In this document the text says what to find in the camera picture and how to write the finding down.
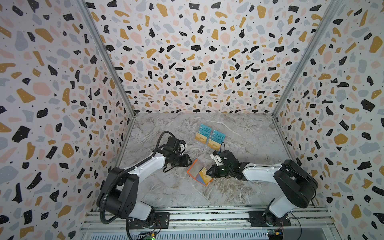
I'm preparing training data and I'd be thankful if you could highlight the orange card wallet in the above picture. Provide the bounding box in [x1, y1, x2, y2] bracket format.
[187, 159, 205, 183]

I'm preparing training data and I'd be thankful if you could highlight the gold vip card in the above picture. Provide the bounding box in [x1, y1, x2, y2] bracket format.
[207, 139, 221, 151]
[195, 133, 208, 145]
[196, 167, 213, 186]

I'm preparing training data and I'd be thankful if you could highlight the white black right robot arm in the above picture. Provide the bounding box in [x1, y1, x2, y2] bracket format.
[207, 150, 319, 220]

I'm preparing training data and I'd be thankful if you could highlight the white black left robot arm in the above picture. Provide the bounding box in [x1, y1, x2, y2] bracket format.
[97, 136, 192, 226]

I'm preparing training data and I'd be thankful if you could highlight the clear acrylic card display stand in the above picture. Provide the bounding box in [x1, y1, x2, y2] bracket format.
[196, 125, 225, 147]

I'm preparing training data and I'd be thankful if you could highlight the teal VIP card right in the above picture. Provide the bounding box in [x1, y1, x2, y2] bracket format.
[211, 130, 226, 144]

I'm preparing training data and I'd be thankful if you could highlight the teal vip card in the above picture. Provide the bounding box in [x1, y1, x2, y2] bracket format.
[211, 130, 226, 144]
[199, 124, 212, 138]

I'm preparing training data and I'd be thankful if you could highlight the teal VIP card left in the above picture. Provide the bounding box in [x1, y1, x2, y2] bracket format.
[199, 124, 212, 138]

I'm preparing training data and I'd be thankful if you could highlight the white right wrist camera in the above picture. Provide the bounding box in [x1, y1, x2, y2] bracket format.
[210, 151, 223, 166]

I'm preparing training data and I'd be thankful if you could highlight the black corrugated cable conduit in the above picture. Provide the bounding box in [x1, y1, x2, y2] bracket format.
[99, 130, 181, 225]

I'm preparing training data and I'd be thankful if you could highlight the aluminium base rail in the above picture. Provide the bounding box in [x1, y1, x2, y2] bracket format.
[79, 206, 341, 240]

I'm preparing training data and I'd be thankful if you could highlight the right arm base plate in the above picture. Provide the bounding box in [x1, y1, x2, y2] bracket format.
[248, 211, 291, 228]

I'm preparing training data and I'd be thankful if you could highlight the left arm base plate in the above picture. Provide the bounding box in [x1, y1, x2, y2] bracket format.
[126, 212, 170, 231]

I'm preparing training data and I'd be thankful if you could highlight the aluminium left corner post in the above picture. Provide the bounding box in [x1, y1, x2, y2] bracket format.
[73, 0, 136, 117]

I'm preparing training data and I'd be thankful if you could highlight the aluminium corner post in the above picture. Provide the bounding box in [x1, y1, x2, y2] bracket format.
[73, 0, 136, 117]
[271, 0, 346, 118]

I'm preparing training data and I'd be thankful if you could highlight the aluminium right corner post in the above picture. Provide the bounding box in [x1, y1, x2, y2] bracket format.
[271, 0, 346, 118]

